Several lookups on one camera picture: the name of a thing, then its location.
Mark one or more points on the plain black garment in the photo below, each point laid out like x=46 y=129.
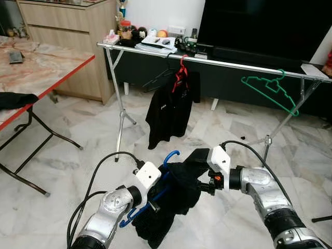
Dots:
x=176 y=202

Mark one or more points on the blue plastic hanger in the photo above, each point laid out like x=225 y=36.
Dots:
x=168 y=154

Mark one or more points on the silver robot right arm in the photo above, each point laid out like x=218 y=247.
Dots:
x=270 y=202

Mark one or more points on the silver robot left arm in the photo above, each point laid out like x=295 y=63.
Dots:
x=111 y=207

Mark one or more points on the green plastic hanger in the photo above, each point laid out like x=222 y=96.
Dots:
x=243 y=81

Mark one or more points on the red plastic hanger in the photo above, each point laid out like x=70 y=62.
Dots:
x=180 y=78

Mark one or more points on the black plastic hanger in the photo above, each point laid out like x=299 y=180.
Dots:
x=153 y=84

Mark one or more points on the black shirt with white logo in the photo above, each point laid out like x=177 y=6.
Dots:
x=171 y=114

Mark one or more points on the black TV console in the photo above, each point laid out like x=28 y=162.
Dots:
x=233 y=91

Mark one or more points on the black metal floor leg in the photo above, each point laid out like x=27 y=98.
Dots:
x=321 y=219

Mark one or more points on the silver metal clothes rack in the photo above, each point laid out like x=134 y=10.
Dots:
x=233 y=66

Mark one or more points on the black soundbar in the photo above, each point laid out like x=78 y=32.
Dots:
x=259 y=58

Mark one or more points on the white paper sheet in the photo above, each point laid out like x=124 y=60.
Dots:
x=315 y=71

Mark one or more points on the white paper stack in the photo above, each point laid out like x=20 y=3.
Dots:
x=153 y=45

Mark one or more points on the orange ball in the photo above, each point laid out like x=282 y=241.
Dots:
x=162 y=33

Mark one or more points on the black television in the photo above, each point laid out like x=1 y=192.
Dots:
x=259 y=26

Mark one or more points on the white ball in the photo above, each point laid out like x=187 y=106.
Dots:
x=153 y=32

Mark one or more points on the black red round toy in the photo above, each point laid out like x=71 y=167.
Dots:
x=139 y=33

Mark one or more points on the pink tissue box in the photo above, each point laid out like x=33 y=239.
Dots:
x=111 y=38

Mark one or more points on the black folded cloth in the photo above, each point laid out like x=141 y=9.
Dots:
x=15 y=100

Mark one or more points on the jar with red lid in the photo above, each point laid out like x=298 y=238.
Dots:
x=125 y=30

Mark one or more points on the marble table with red edge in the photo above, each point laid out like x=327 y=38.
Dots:
x=41 y=67

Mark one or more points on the light wooden cabinet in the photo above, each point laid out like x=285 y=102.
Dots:
x=67 y=46

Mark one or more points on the blue gold trophy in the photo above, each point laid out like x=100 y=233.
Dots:
x=122 y=8

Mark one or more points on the black wallet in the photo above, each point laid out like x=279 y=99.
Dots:
x=16 y=57

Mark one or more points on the dark metal table leg frame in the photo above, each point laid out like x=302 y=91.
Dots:
x=31 y=183

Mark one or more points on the white wall socket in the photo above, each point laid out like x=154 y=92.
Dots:
x=176 y=30

